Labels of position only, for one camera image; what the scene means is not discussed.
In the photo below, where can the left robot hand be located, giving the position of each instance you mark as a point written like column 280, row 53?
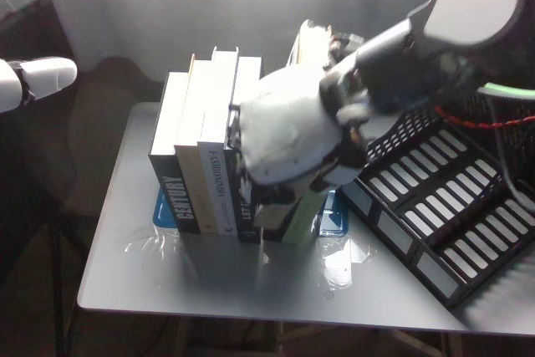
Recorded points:
column 46, row 77

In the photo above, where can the black Century book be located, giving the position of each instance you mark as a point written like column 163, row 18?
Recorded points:
column 169, row 123

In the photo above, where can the white backdrop curtain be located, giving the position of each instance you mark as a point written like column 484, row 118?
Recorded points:
column 209, row 6

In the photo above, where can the white Fashionaria book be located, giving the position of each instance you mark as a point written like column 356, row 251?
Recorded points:
column 217, row 106

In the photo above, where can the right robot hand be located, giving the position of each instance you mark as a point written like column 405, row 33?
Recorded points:
column 288, row 131

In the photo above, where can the black three-slot file rack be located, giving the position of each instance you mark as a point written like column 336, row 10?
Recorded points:
column 418, row 206

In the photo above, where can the black book white label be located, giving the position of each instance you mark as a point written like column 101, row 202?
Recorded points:
column 276, row 235

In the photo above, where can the brown kraft cover book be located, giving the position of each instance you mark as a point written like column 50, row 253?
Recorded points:
column 309, row 41

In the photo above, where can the cream spine book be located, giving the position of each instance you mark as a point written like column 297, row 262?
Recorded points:
column 192, row 114

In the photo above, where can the blue bookend with clear divider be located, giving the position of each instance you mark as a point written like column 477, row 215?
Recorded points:
column 334, row 215

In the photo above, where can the black Let It Be book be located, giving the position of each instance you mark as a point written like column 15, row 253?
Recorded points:
column 246, row 81

